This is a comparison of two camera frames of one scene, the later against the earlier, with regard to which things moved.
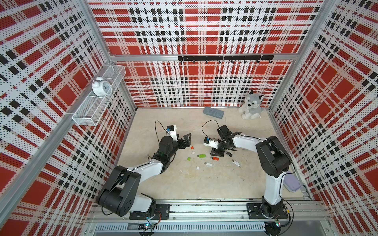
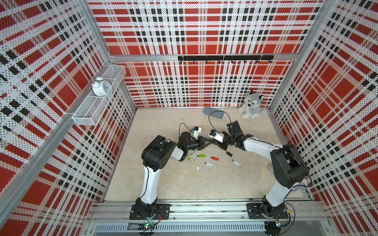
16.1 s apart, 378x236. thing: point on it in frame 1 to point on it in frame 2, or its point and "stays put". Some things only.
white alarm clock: (101, 88) stays put
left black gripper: (187, 142) to (201, 140)
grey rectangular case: (213, 112) stays put
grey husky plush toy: (252, 108) stays put
